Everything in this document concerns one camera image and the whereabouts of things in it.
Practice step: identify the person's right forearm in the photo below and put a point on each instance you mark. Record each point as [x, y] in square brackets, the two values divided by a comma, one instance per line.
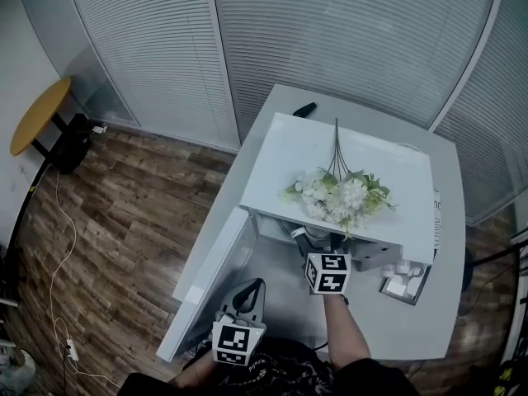
[346, 332]

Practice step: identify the white power strip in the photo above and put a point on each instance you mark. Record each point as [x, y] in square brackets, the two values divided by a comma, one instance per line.
[72, 349]

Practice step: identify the white metal rack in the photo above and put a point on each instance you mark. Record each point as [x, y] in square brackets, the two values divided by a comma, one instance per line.
[515, 316]

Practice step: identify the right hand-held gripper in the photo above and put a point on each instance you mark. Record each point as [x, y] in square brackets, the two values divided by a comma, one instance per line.
[330, 274]

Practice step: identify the white table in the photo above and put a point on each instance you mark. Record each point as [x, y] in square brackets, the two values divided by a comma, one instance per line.
[392, 328]

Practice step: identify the small black device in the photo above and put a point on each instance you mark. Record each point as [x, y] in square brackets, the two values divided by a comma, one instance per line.
[305, 109]

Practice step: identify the white plug adaptor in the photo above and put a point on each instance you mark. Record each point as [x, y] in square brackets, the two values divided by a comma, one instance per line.
[100, 129]

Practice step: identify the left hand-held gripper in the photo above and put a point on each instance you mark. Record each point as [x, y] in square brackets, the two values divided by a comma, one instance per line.
[237, 340]

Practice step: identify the person's left forearm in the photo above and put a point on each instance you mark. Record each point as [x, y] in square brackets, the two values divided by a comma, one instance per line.
[198, 369]

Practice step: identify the black bin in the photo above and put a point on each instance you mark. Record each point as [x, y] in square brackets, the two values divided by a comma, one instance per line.
[72, 151]

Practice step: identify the black yellow patterned item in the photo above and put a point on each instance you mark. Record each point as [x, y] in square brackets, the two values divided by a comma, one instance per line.
[507, 380]

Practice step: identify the person's black clothing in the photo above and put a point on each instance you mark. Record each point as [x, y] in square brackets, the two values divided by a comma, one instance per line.
[280, 369]

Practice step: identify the white microwave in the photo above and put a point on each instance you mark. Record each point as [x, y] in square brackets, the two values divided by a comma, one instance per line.
[297, 155]

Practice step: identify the yellow round table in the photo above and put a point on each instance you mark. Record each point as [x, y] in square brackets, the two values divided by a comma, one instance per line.
[39, 114]

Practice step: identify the white artificial flower bouquet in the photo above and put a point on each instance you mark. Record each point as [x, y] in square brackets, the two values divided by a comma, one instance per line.
[350, 196]

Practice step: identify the black picture frame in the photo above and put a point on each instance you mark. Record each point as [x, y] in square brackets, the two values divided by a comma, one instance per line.
[398, 289]

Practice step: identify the black wristwatch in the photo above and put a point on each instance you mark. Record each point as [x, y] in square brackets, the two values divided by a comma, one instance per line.
[344, 301]

